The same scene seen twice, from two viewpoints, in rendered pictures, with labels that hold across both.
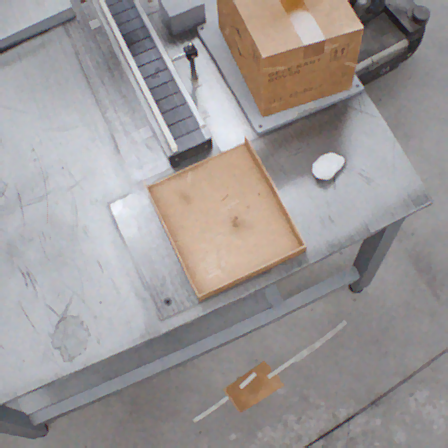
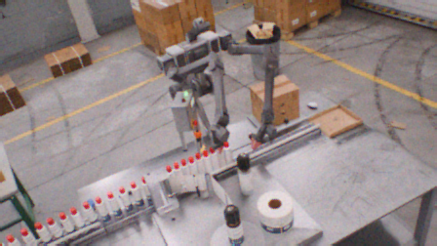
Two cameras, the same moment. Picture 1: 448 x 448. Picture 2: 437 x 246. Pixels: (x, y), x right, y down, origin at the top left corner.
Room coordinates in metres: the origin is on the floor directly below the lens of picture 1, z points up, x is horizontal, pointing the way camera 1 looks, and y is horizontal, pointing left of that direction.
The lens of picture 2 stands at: (1.47, 2.38, 2.76)
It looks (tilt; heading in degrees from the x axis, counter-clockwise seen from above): 36 degrees down; 270
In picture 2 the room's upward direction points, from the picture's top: 11 degrees counter-clockwise
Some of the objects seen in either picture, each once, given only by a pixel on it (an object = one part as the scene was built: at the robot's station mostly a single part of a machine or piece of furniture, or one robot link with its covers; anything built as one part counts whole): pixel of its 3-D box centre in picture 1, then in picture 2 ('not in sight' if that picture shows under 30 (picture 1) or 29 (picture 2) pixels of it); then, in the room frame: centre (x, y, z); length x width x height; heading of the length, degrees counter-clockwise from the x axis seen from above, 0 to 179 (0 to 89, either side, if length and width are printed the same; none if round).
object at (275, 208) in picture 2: not in sight; (275, 212); (1.24, 0.86, 0.95); 0.20 x 0.20 x 0.14
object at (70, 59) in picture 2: not in sight; (67, 60); (3.67, -3.72, 0.11); 0.65 x 0.54 x 0.22; 24
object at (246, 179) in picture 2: not in sight; (245, 173); (1.36, 0.58, 1.03); 0.09 x 0.09 x 0.30
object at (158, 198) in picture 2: not in sight; (161, 190); (1.89, 0.58, 1.01); 0.14 x 0.13 x 0.26; 20
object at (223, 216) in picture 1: (223, 215); (335, 120); (0.59, 0.01, 0.85); 0.30 x 0.26 x 0.04; 20
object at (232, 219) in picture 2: not in sight; (234, 225); (1.48, 0.97, 1.04); 0.09 x 0.09 x 0.29
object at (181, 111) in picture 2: not in sight; (184, 111); (1.66, 0.31, 1.38); 0.17 x 0.10 x 0.19; 75
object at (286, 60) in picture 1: (285, 26); (274, 102); (1.00, -0.18, 0.99); 0.30 x 0.24 x 0.27; 15
